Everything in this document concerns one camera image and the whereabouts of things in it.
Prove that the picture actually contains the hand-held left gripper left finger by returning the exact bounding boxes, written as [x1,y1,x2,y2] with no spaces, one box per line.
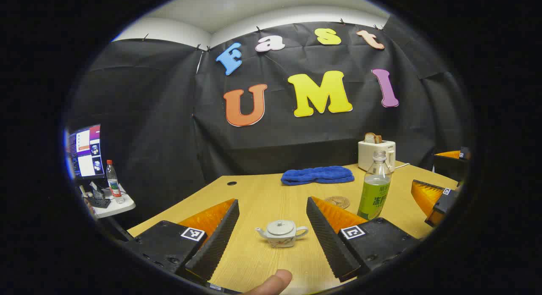
[127,198,240,283]

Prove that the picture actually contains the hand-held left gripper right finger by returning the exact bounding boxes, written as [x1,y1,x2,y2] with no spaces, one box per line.
[306,196,422,283]

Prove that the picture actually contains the round wooden coaster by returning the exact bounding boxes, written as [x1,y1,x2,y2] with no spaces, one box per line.
[325,196,351,210]

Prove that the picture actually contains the white teacup with handle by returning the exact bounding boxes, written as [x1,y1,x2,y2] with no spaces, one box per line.
[255,220,309,248]

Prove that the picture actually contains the green label water bottle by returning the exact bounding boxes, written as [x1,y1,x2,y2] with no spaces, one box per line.
[357,150,392,221]

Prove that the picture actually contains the red cap plastic bottle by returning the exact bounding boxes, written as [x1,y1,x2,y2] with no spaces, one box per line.
[106,160,124,204]

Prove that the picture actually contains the blue towel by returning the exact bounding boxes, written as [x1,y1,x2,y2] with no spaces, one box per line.
[281,166,355,186]

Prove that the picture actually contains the white toaster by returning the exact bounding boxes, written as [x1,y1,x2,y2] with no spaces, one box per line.
[358,140,396,173]

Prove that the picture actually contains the white side table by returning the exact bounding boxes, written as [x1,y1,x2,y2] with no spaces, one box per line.
[83,183,137,219]

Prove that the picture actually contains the black backdrop cloth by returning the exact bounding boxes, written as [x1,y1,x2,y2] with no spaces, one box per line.
[66,16,473,228]

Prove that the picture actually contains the computer monitor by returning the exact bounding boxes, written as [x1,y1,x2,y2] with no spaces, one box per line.
[66,124,105,179]

